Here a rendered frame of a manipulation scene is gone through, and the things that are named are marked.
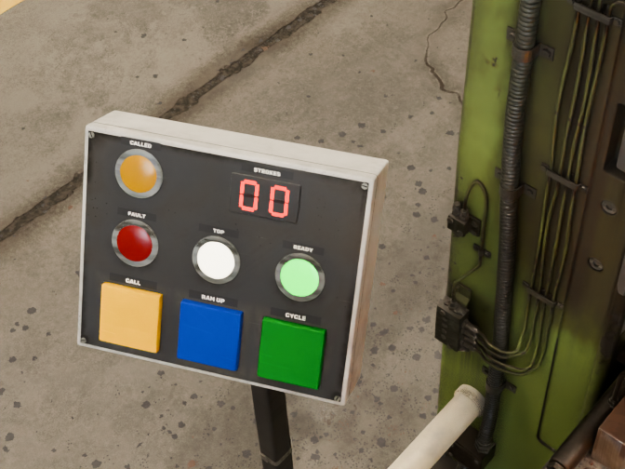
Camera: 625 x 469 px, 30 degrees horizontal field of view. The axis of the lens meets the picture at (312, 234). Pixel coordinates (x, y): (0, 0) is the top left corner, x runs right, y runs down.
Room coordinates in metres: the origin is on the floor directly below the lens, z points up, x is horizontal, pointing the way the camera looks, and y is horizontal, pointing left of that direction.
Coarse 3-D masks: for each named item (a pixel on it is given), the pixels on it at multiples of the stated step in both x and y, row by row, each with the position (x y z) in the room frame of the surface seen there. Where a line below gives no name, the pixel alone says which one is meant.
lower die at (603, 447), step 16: (624, 400) 0.69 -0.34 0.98; (608, 416) 0.67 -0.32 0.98; (624, 416) 0.67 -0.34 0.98; (608, 432) 0.65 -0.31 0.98; (624, 432) 0.65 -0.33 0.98; (592, 448) 0.66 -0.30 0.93; (608, 448) 0.65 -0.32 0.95; (624, 448) 0.63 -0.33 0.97; (608, 464) 0.64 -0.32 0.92; (624, 464) 0.63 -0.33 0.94
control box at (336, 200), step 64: (128, 128) 0.96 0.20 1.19; (192, 128) 0.97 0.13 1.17; (128, 192) 0.91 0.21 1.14; (192, 192) 0.89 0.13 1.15; (320, 192) 0.86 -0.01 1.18; (384, 192) 0.89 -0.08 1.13; (192, 256) 0.85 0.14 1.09; (256, 256) 0.83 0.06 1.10; (320, 256) 0.82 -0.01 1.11; (256, 320) 0.79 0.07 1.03; (320, 320) 0.78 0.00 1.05; (256, 384) 0.75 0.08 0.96; (320, 384) 0.74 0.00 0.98
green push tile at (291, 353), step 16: (272, 320) 0.79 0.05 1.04; (272, 336) 0.78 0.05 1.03; (288, 336) 0.77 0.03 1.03; (304, 336) 0.77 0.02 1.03; (320, 336) 0.76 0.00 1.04; (272, 352) 0.77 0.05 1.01; (288, 352) 0.76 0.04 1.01; (304, 352) 0.76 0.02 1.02; (320, 352) 0.75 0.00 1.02; (272, 368) 0.75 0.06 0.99; (288, 368) 0.75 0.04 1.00; (304, 368) 0.75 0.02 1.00; (320, 368) 0.74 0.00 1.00; (304, 384) 0.74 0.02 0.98
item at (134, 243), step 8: (120, 232) 0.88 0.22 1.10; (128, 232) 0.88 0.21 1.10; (136, 232) 0.88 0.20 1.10; (144, 232) 0.88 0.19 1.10; (120, 240) 0.88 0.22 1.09; (128, 240) 0.88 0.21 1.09; (136, 240) 0.87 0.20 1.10; (144, 240) 0.87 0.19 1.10; (120, 248) 0.87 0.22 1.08; (128, 248) 0.87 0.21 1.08; (136, 248) 0.87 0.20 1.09; (144, 248) 0.87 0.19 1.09; (128, 256) 0.87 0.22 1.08; (136, 256) 0.86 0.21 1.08; (144, 256) 0.86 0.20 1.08
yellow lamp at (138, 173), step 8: (128, 160) 0.92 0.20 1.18; (136, 160) 0.92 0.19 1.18; (144, 160) 0.92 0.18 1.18; (120, 168) 0.92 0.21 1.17; (128, 168) 0.92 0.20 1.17; (136, 168) 0.92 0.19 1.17; (144, 168) 0.91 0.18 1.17; (152, 168) 0.91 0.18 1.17; (128, 176) 0.91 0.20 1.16; (136, 176) 0.91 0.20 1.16; (144, 176) 0.91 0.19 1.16; (152, 176) 0.91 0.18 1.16; (128, 184) 0.91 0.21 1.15; (136, 184) 0.91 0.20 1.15; (144, 184) 0.90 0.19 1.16; (152, 184) 0.90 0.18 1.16; (136, 192) 0.90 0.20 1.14; (144, 192) 0.90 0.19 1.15
